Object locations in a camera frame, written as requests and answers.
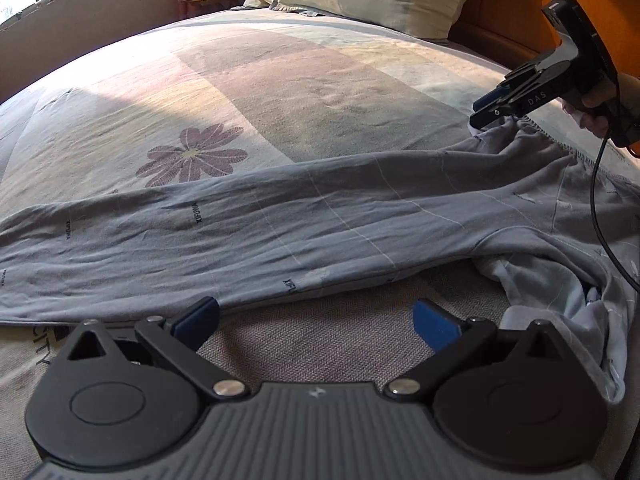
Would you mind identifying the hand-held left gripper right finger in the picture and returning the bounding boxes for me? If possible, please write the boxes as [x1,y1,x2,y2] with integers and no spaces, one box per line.
[384,298,566,402]

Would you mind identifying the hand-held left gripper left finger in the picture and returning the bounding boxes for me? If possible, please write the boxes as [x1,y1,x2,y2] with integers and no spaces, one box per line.
[67,296,249,402]

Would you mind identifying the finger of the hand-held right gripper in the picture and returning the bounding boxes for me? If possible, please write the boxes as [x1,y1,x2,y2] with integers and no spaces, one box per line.
[472,85,518,113]
[470,102,533,133]

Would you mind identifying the grey printed pants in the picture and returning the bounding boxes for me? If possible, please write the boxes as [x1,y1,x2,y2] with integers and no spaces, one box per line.
[0,115,640,406]

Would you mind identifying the person's right hand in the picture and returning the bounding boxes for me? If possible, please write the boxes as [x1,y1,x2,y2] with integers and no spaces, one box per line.
[561,72,627,138]

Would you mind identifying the wooden headboard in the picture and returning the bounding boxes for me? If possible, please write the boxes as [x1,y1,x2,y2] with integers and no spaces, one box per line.
[447,0,640,91]

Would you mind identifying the bed with patchwork floral sheet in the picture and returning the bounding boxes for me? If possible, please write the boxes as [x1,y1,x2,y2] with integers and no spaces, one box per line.
[0,7,640,466]

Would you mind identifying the wooden bedside shelf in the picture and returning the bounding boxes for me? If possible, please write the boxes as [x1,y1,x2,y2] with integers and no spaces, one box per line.
[182,0,246,16]

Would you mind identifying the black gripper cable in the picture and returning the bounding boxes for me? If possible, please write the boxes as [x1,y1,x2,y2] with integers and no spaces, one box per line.
[590,127,640,293]

